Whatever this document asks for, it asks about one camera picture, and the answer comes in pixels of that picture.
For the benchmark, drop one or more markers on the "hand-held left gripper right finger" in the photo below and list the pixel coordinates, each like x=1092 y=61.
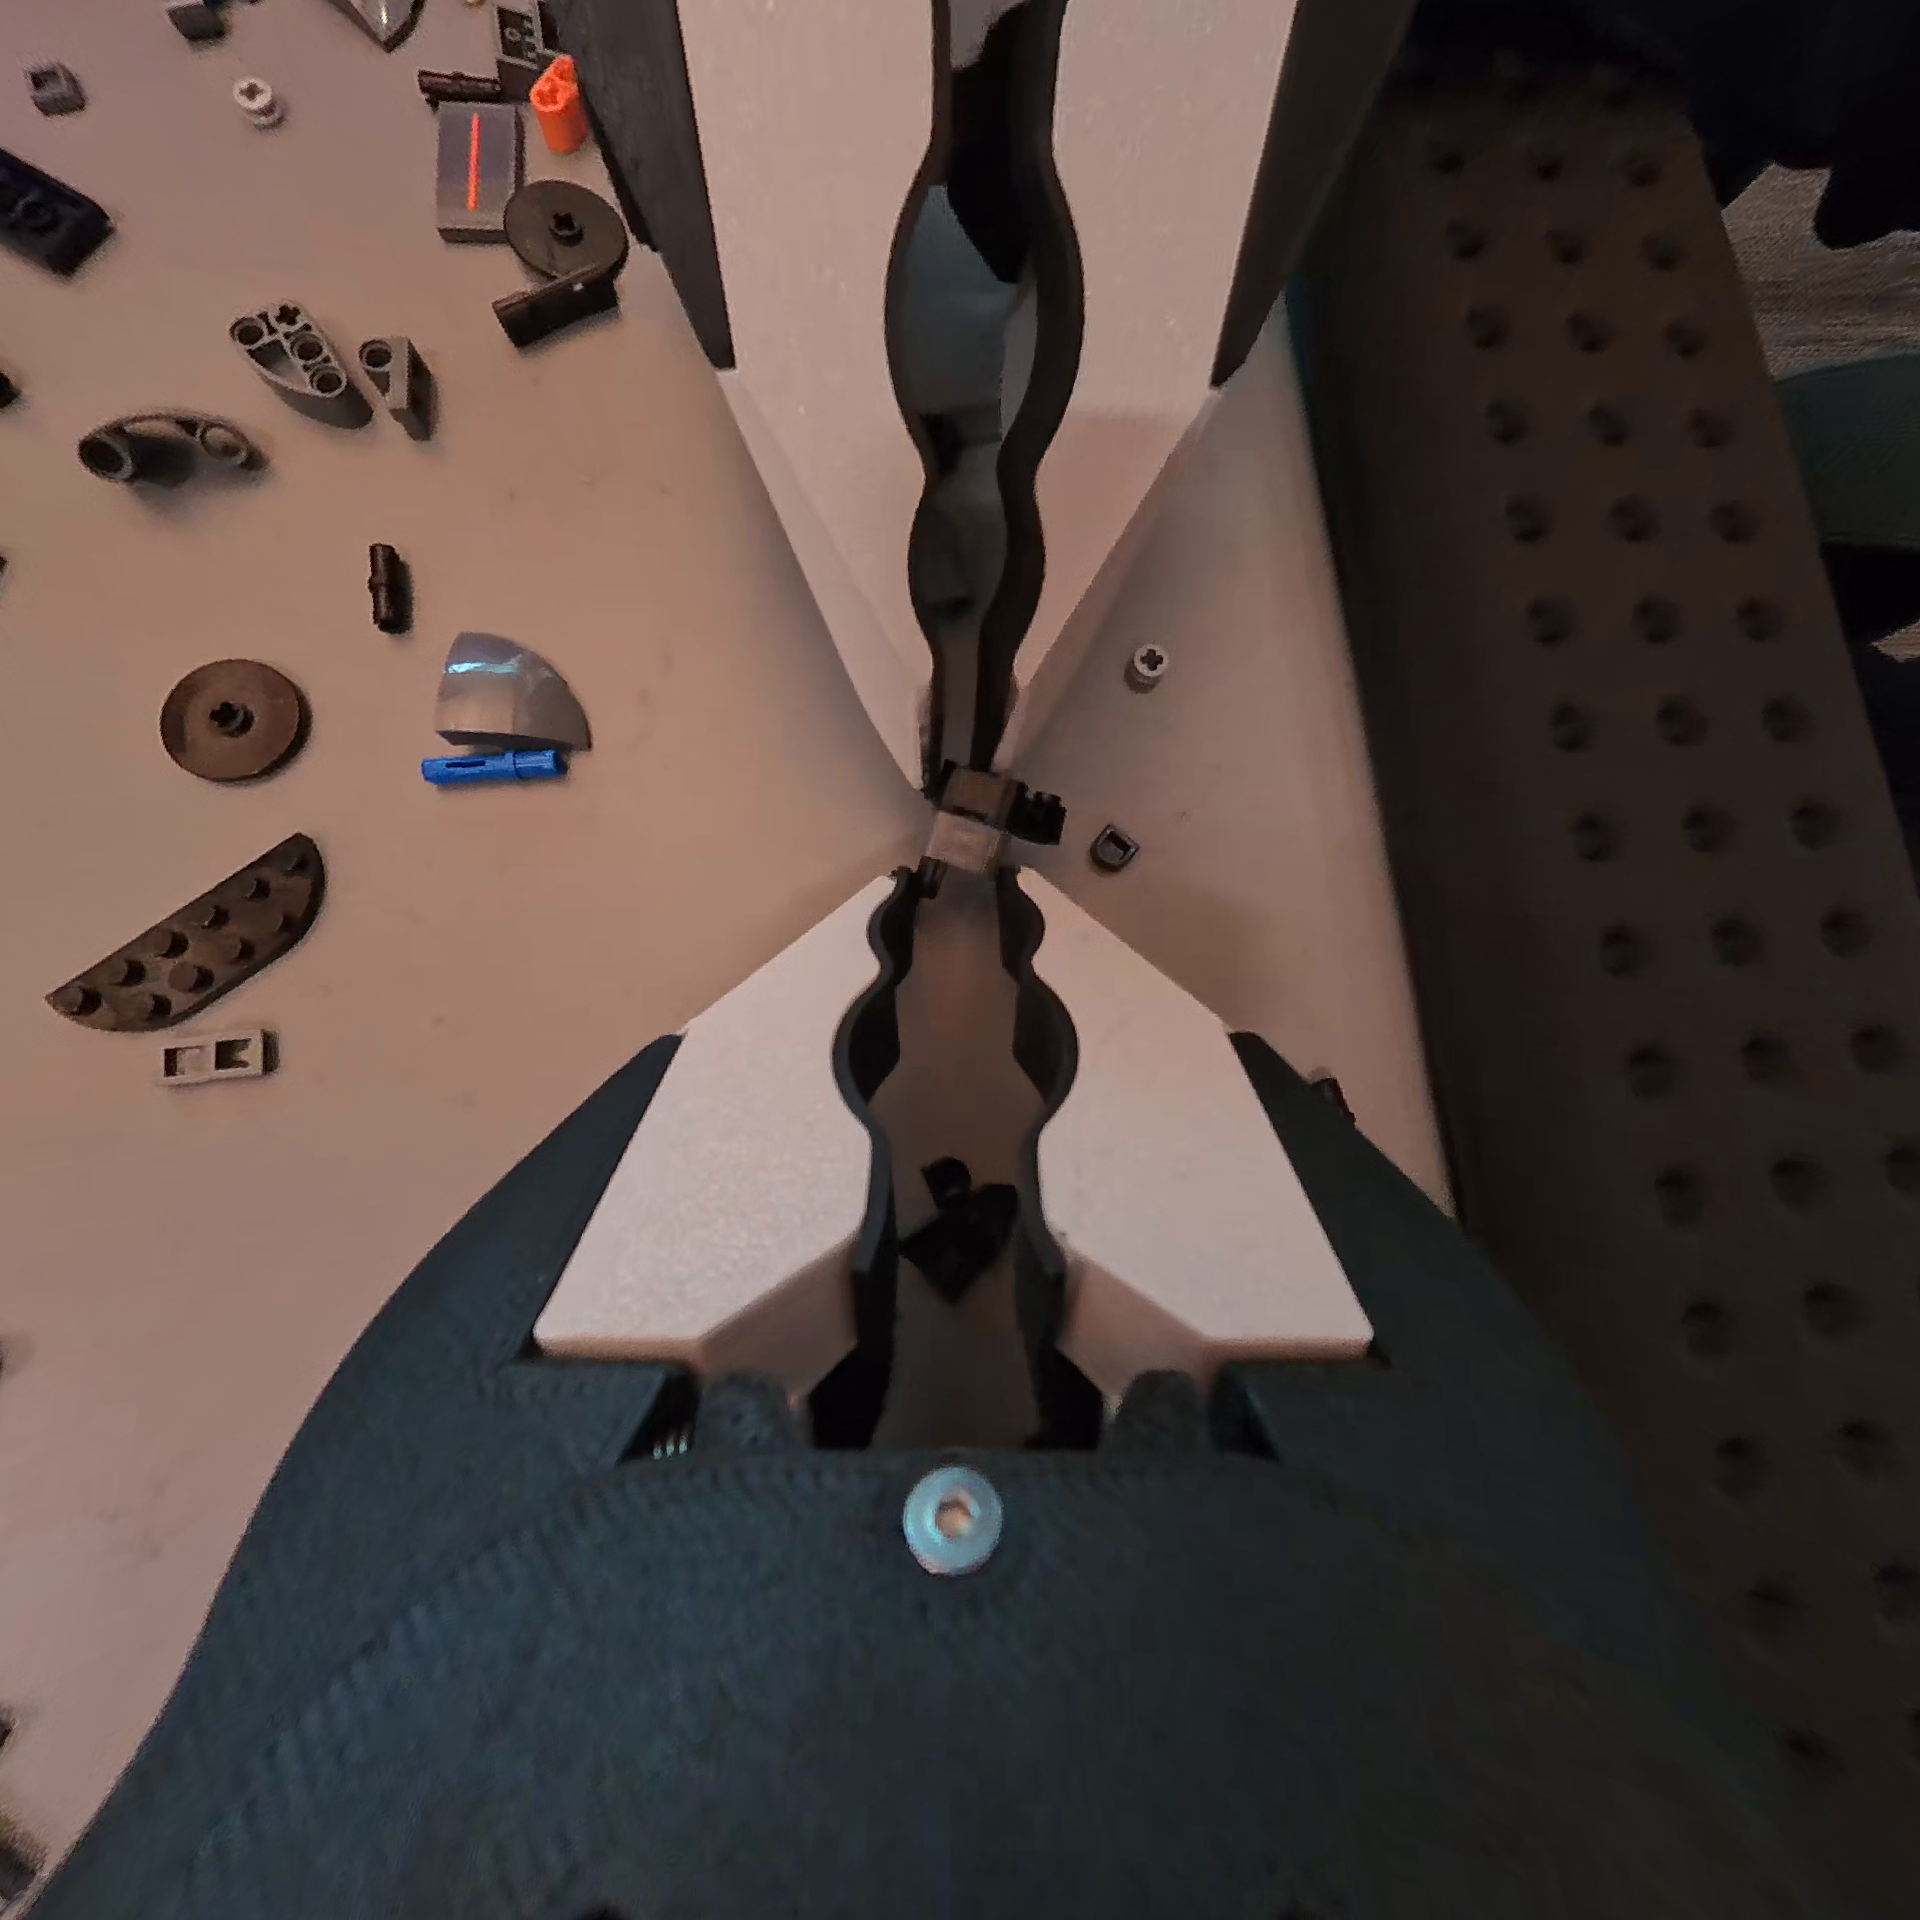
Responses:
x=1200 y=1201

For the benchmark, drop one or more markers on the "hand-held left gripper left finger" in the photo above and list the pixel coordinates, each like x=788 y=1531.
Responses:
x=705 y=1201

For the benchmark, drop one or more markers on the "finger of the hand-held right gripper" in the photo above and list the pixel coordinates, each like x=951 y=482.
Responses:
x=1155 y=224
x=809 y=300

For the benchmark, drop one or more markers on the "person's right forearm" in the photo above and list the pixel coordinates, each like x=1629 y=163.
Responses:
x=1829 y=105

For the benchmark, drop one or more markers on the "orange lego piece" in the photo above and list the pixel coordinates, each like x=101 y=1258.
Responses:
x=559 y=105

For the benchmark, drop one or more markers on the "small black lego wheel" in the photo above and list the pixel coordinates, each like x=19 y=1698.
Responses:
x=567 y=229

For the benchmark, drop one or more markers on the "thick black lego pin connector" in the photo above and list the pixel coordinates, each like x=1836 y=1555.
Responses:
x=1332 y=1094

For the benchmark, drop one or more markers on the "dark grey lego clip piece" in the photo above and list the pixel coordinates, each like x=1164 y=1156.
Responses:
x=524 y=29

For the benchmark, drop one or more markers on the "black clawed lego piece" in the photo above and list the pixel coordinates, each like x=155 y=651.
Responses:
x=555 y=312

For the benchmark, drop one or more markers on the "black lego connector cluster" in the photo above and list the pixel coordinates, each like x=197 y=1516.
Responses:
x=961 y=1229

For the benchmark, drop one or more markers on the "dark grey lego wedge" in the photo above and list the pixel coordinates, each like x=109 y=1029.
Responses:
x=381 y=19

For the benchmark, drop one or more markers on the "small grey lego connector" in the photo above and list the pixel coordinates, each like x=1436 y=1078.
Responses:
x=401 y=387

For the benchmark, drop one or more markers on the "tiny white round lego stud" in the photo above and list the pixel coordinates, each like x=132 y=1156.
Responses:
x=258 y=99

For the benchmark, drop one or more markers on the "long blue lego pin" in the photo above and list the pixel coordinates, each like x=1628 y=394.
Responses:
x=493 y=771

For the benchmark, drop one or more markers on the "curved grey-blue lego slope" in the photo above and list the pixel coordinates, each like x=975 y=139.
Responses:
x=509 y=692

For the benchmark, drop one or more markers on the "short black lego pin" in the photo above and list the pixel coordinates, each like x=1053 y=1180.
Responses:
x=389 y=586

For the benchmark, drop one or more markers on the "grey two-hole lego plate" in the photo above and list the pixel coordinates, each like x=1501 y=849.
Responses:
x=220 y=1054

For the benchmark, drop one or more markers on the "grey curved lego pin piece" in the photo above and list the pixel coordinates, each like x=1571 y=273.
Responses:
x=164 y=446

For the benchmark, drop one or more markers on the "dark half-round lego plate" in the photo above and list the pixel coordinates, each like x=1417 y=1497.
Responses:
x=195 y=938

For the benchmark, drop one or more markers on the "tiny dark lego piece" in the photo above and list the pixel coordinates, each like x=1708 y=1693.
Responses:
x=53 y=89

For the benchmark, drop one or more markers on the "long black lego plate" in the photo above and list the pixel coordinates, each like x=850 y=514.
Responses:
x=53 y=210

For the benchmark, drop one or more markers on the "round dark lego dish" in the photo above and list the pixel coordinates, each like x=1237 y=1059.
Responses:
x=236 y=721

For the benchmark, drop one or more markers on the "short red-striped grey tile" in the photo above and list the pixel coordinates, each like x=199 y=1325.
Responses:
x=475 y=171

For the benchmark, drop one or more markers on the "black dotted chair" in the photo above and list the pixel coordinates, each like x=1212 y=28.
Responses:
x=1650 y=901

